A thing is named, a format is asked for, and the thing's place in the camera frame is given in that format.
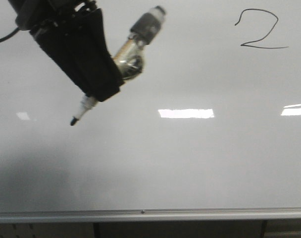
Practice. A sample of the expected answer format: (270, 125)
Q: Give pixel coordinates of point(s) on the white glossy whiteboard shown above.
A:
(214, 120)

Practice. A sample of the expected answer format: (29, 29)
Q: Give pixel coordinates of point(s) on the taped dry-erase marker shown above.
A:
(130, 57)

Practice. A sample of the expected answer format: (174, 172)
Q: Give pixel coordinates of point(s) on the dark panel under whiteboard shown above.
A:
(182, 229)

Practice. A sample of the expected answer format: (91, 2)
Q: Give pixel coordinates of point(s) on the black cloth-covered gripper finger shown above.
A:
(77, 45)

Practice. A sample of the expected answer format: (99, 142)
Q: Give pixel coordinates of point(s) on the grey aluminium marker tray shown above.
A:
(150, 215)

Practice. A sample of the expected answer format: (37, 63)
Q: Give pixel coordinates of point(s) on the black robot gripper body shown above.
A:
(33, 12)

